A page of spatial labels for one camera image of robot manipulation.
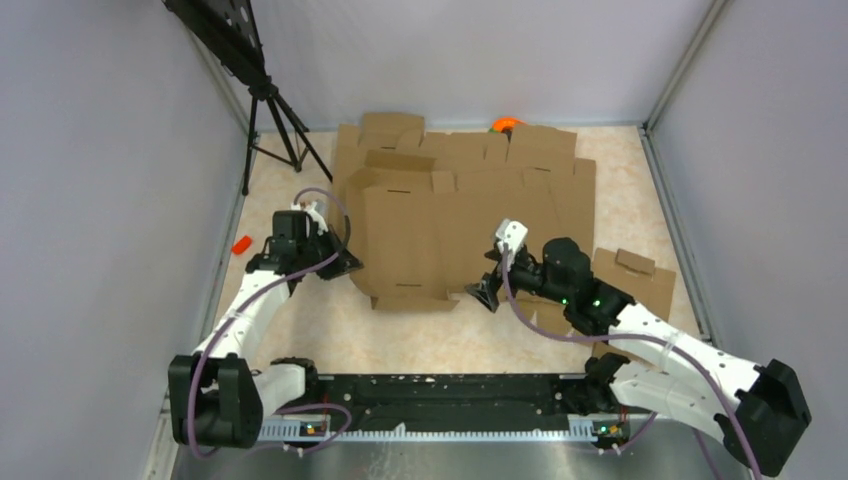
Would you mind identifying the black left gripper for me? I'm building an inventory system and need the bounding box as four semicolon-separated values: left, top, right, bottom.
297;224;363;281

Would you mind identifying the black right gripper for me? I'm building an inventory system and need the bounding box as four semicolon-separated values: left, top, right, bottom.
465;244;571;312

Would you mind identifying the brown cardboard box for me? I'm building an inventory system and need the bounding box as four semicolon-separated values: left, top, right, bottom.
345;150;596;311

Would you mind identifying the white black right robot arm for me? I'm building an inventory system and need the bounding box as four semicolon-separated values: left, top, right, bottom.
466;238;812;478

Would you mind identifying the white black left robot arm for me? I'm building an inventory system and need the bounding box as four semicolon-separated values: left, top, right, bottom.
168;202;362;449

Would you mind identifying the small orange block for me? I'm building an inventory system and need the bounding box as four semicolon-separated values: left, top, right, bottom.
231;235;254;255

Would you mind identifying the flat cardboard sheet pile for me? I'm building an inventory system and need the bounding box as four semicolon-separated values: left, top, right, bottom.
332;112;596;203

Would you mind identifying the orange green toy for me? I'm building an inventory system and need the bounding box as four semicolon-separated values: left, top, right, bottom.
489;117;523;133

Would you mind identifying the black tripod music stand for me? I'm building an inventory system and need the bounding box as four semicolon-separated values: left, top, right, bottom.
164;0;333;196

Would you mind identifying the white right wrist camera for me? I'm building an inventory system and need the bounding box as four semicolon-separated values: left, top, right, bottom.
494;218;528;254

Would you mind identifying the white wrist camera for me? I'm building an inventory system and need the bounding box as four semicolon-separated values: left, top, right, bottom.
494;218;528;254
291;200;329;235

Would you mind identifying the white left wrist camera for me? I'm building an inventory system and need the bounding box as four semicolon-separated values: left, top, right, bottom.
291;200;329;235

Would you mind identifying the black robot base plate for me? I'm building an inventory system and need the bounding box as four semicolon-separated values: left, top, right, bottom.
302;373;636;438

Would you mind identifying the white slotted cable duct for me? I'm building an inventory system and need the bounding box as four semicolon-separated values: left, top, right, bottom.
257;417;629;444

